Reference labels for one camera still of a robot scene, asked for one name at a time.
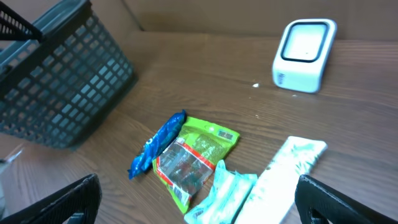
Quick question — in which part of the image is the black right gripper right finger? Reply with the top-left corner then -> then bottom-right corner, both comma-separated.
295,174 -> 397,224

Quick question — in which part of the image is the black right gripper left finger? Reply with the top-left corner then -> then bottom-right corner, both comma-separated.
1,174 -> 102,224

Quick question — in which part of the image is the white bamboo print tube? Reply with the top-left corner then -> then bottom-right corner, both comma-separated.
235,136 -> 328,224

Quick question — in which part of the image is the blue Oreo cookie pack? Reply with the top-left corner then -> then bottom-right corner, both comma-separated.
128,110 -> 187,180

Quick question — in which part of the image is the green snack bag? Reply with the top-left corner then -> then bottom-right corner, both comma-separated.
152,116 -> 240,214

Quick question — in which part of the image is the mint green wipes pack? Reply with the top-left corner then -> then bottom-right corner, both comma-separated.
184,160 -> 257,224

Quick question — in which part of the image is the white barcode scanner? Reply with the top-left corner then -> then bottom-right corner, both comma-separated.
272,18 -> 337,93

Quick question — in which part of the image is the dark grey plastic basket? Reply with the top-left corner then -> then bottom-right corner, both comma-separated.
1,0 -> 134,148

